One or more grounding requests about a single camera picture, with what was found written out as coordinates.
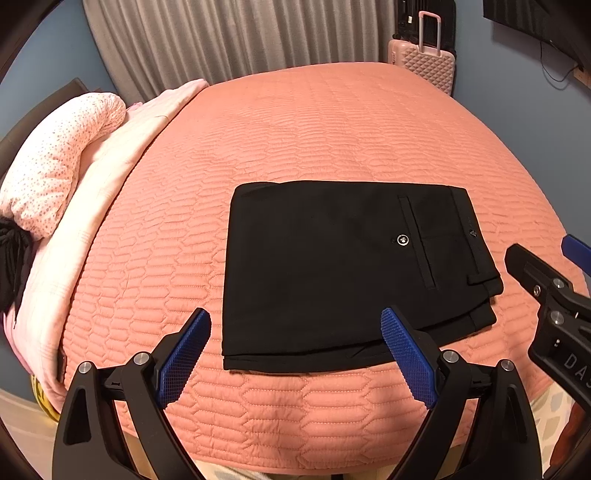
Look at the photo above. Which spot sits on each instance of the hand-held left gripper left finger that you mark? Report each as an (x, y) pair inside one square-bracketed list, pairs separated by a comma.
[(182, 355)]

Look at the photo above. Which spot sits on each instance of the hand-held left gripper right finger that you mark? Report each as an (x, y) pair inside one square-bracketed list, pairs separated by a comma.
[(408, 355)]

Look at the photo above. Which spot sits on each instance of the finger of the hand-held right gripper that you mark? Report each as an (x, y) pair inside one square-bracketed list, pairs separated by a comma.
[(528, 267), (579, 251)]

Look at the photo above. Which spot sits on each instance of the black pants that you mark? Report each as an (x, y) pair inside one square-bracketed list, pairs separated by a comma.
[(332, 267)]

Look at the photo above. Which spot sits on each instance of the person's right forearm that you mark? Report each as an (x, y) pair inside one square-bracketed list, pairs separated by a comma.
[(572, 434)]

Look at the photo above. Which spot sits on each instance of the leaf patterned bed sheet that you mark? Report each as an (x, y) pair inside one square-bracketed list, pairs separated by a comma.
[(545, 424)]

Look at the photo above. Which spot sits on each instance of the yellow object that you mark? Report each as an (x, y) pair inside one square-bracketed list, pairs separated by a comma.
[(41, 397)]

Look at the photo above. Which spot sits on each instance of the black cloth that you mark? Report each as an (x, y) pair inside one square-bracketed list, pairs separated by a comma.
[(11, 263)]

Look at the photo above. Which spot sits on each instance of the light pink folded blanket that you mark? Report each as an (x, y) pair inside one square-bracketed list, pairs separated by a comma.
[(106, 166)]

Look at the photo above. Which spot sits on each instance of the pink hard-shell suitcase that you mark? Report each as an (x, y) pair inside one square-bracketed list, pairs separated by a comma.
[(422, 64)]

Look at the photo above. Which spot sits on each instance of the pink dotted pillow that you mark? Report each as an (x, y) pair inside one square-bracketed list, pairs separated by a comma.
[(51, 161)]

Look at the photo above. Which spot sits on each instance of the pink quilted bedspread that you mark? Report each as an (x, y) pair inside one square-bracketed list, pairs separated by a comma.
[(300, 129)]

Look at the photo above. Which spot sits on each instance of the grey curtain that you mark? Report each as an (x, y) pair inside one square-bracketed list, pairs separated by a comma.
[(231, 37)]

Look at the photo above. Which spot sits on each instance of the wall television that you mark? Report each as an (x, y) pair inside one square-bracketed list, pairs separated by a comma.
[(540, 23)]

